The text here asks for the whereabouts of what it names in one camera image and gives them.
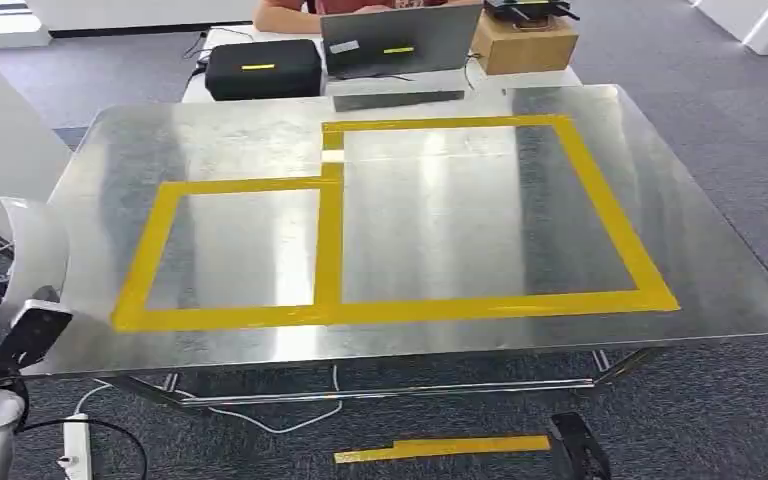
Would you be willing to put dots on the long yellow floor tape strip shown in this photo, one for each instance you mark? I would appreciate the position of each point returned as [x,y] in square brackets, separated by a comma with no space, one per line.
[444,448]

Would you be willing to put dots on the yellow tape outline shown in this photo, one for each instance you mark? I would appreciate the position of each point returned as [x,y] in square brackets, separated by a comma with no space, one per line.
[331,265]

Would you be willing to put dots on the white curved plastic cover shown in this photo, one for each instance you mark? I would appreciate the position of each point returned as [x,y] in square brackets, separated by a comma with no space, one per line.
[36,252]

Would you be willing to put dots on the steel bench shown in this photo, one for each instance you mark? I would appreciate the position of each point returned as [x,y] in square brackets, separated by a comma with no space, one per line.
[424,218]

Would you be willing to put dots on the grey label on laptop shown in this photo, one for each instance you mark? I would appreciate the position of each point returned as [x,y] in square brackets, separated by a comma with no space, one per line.
[344,47]

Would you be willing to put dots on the yellow label on laptop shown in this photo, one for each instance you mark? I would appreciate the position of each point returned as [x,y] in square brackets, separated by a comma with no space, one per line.
[398,50]

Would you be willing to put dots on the white power strip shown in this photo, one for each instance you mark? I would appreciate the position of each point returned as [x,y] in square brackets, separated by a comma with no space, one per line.
[78,447]

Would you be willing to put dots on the black device with antennas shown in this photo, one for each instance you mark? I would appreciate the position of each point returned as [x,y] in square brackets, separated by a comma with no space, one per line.
[530,9]

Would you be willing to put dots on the black case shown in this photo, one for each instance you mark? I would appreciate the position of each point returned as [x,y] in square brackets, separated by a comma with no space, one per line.
[265,83]

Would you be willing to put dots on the cardboard box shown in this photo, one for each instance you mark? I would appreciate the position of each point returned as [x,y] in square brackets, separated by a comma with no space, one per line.
[523,50]

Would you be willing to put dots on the grey laptop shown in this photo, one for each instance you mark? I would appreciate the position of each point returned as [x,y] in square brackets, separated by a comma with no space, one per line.
[400,40]

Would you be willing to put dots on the small white tape patch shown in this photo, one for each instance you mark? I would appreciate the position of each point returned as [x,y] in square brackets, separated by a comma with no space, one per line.
[333,156]

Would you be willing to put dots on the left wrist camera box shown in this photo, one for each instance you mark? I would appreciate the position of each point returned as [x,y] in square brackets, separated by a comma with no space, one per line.
[29,334]

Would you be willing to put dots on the yellow label on case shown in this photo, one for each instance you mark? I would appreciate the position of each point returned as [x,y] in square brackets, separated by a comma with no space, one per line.
[258,67]

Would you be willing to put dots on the large white panel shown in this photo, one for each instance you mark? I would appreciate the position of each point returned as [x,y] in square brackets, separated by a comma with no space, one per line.
[0,146]

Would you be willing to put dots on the person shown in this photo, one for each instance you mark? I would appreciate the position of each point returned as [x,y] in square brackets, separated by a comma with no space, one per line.
[291,18]

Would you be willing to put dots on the robot's black right foot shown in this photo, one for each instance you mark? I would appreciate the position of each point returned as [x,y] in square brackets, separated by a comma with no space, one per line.
[579,450]

